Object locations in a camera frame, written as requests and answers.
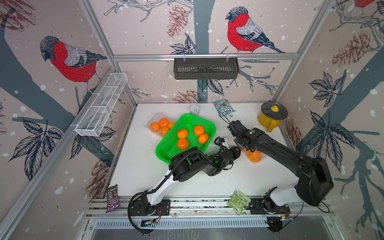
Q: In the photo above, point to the black hanging wire basket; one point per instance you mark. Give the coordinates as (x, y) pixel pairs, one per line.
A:
(206, 68)

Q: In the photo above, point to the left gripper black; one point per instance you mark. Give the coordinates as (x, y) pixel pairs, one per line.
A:
(235, 153)

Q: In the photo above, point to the small pink white cup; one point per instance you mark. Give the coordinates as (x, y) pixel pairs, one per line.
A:
(195, 110)

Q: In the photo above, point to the orange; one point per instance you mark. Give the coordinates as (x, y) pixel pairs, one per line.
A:
(170, 125)
(154, 127)
(199, 130)
(182, 134)
(245, 149)
(183, 144)
(163, 122)
(163, 131)
(202, 139)
(255, 156)

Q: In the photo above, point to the green plastic perforated basket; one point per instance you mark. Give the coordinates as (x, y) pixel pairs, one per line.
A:
(167, 148)

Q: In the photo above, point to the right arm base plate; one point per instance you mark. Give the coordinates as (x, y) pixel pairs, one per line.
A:
(259, 206)

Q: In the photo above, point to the orange in basket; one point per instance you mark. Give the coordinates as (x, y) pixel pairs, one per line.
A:
(182, 134)
(199, 130)
(202, 139)
(183, 144)

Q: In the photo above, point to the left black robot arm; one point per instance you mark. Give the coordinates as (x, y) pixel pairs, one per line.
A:
(183, 167)

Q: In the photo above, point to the purple M&M's candy bag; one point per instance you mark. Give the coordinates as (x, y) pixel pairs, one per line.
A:
(112, 199)

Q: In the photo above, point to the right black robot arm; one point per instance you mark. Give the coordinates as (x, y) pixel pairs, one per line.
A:
(314, 177)

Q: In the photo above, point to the yellow pot with lid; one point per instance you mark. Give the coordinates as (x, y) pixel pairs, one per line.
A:
(271, 115)

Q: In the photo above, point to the Fox's candy bag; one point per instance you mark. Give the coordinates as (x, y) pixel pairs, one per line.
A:
(223, 107)

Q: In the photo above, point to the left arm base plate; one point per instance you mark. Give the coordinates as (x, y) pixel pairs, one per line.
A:
(141, 207)

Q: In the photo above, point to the green snack packet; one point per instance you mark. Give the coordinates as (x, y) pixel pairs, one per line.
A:
(238, 201)

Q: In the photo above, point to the white wire mesh shelf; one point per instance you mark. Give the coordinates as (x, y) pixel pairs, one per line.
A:
(96, 116)

